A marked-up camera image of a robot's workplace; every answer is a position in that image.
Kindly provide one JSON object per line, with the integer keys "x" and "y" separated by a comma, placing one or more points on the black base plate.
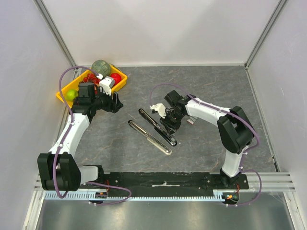
{"x": 173, "y": 184}

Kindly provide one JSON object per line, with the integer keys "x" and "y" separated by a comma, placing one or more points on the yellow plastic tray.
{"x": 87, "y": 91}

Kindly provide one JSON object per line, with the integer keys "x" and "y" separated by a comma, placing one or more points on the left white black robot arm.
{"x": 58, "y": 169}

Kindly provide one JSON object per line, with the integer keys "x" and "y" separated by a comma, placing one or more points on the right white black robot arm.
{"x": 233, "y": 126}

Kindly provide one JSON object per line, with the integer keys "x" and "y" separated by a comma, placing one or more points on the slotted cable duct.
{"x": 86, "y": 195}

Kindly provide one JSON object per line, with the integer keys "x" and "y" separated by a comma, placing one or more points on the red apple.
{"x": 117, "y": 78}

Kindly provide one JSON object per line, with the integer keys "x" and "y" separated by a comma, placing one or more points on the white black stapler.
{"x": 163, "y": 148}

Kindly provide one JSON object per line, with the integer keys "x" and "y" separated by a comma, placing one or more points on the light green lime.
{"x": 71, "y": 95}

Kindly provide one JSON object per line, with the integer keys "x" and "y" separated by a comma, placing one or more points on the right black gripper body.
{"x": 169, "y": 125}

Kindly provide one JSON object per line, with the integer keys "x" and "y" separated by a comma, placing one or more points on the green melon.
{"x": 101, "y": 67}

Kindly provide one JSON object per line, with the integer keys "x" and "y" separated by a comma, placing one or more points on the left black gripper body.
{"x": 106, "y": 104}

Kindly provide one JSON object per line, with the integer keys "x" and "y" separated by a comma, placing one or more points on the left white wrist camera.
{"x": 105, "y": 84}

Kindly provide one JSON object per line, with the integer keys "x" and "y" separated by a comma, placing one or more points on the red peach cluster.
{"x": 91, "y": 78}

